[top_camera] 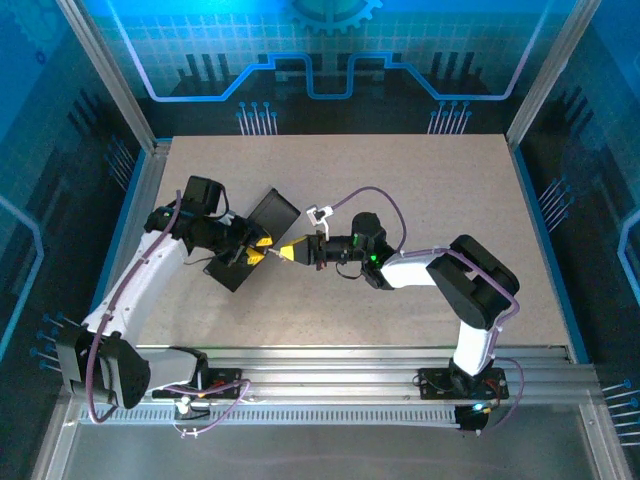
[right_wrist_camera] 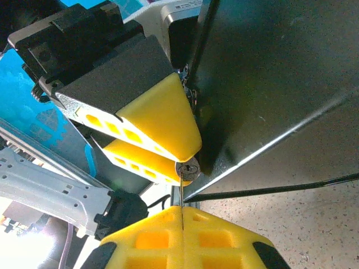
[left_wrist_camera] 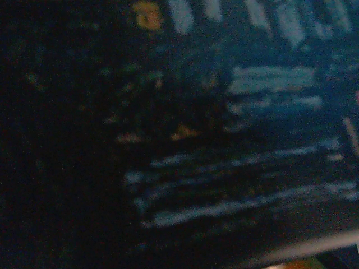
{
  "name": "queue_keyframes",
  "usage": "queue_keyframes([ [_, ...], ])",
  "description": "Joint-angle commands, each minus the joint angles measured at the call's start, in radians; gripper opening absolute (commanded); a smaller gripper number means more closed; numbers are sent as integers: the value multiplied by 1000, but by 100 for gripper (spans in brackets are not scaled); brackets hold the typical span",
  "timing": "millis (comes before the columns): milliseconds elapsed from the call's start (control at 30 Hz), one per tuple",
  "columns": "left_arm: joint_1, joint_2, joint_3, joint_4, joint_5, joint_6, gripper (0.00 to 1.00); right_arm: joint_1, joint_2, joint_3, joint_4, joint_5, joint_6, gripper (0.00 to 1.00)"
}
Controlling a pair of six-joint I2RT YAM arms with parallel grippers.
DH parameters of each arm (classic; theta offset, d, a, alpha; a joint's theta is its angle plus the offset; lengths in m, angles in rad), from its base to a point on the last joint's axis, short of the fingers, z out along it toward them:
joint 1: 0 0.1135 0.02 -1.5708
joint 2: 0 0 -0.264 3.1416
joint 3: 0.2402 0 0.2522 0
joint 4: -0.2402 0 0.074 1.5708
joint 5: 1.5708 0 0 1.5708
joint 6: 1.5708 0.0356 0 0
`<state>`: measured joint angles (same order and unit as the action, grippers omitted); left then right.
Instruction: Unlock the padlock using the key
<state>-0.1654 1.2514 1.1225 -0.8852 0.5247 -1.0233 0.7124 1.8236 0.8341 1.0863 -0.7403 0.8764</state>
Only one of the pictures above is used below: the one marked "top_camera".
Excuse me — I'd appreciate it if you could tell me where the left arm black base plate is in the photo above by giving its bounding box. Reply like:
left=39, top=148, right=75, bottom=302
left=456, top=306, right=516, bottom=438
left=197, top=367, right=246, bottom=401

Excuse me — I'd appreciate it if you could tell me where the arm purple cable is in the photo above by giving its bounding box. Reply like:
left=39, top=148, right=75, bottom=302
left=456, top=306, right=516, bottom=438
left=84, top=189, right=252, bottom=440
left=329, top=186, right=526, bottom=434

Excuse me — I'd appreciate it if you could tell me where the aluminium frame post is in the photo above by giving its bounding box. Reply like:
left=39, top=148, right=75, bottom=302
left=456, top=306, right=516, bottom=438
left=504, top=0, right=604, bottom=151
left=54, top=0, right=162, bottom=157

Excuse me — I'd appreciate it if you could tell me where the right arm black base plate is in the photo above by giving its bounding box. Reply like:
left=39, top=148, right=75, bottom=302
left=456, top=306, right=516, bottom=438
left=414, top=367, right=510, bottom=401

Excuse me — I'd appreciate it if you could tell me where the starry night patterned box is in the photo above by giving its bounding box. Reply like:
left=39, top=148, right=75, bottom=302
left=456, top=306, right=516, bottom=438
left=203, top=187, right=302, bottom=294

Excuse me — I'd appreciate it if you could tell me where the grey metal front panel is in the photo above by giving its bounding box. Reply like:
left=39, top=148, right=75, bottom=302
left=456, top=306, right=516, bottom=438
left=29, top=389, right=634, bottom=480

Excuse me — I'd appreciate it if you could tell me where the aluminium side rail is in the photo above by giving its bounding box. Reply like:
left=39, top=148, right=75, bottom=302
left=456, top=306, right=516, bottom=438
left=82, top=139, right=174, bottom=364

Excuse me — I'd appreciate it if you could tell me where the black controller box with LEDs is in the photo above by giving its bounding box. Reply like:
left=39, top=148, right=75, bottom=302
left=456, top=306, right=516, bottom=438
left=454, top=403, right=490, bottom=435

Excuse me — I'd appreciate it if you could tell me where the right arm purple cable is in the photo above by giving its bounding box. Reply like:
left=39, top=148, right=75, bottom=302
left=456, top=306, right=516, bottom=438
left=329, top=186, right=526, bottom=434

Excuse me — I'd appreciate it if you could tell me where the aluminium front rail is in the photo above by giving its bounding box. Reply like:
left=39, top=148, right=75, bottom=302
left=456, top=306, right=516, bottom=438
left=64, top=344, right=601, bottom=407

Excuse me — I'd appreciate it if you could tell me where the slotted grey cable duct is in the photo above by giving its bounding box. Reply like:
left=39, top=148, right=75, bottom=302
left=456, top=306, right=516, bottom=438
left=77, top=405, right=464, bottom=427

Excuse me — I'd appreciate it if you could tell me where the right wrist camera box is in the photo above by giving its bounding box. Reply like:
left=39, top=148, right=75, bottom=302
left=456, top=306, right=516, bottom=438
left=305, top=203, right=335, bottom=227

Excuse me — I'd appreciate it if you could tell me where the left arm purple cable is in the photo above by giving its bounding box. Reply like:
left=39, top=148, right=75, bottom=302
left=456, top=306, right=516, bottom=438
left=84, top=189, right=252, bottom=440

